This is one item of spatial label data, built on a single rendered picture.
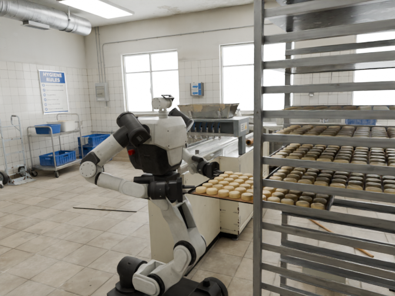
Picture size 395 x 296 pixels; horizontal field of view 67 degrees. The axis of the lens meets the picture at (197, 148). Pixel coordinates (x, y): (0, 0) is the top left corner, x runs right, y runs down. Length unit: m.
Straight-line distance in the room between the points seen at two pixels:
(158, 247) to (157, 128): 1.25
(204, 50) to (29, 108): 3.55
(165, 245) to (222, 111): 1.27
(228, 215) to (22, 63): 4.97
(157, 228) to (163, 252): 0.21
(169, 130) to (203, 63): 4.61
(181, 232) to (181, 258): 0.13
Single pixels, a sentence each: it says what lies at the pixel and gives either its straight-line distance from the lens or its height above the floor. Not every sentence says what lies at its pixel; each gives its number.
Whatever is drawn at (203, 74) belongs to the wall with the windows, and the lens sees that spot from 6.07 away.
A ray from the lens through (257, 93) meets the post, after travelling 1.13.
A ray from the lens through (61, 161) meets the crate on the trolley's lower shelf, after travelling 6.16.
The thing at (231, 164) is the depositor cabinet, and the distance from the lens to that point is 2.74.
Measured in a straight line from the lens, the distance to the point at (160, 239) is 2.47.
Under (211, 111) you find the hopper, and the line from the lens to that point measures 2.80.
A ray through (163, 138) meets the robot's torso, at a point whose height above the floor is 1.19.
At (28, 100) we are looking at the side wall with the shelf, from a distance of 6.57.
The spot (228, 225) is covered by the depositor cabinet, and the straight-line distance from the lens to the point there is 2.95.
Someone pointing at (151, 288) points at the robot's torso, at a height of 0.29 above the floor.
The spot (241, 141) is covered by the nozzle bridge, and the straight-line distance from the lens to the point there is 2.78.
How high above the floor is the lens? 1.40
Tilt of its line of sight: 10 degrees down
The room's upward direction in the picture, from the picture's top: 2 degrees counter-clockwise
